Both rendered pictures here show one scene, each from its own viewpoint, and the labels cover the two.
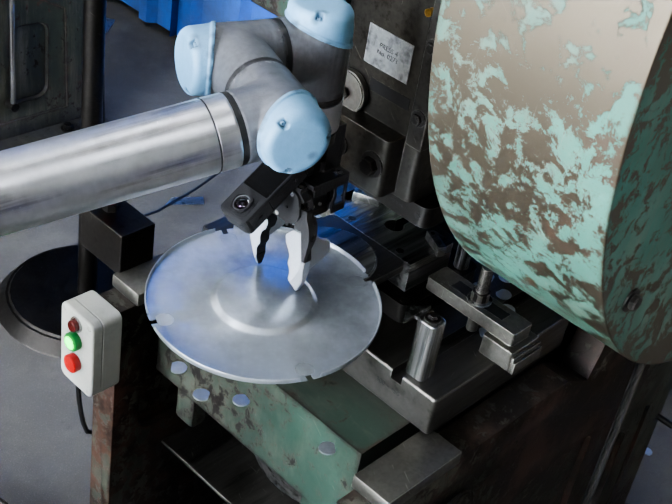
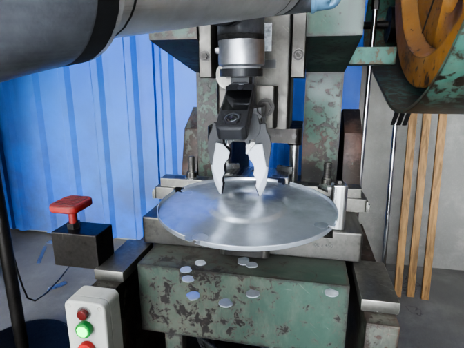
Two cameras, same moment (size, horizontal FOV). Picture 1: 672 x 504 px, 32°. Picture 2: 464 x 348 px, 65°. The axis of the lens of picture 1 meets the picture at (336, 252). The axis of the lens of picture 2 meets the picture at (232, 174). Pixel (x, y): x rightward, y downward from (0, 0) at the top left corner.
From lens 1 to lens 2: 0.99 m
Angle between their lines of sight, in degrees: 32
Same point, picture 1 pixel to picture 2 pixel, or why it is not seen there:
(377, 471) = (368, 291)
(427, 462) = (380, 274)
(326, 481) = (320, 326)
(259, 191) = (238, 109)
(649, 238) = not seen: outside the picture
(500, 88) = not seen: outside the picture
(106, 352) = (114, 325)
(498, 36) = not seen: outside the picture
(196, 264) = (183, 207)
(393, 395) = (328, 249)
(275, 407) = (262, 295)
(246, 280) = (226, 201)
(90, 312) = (93, 297)
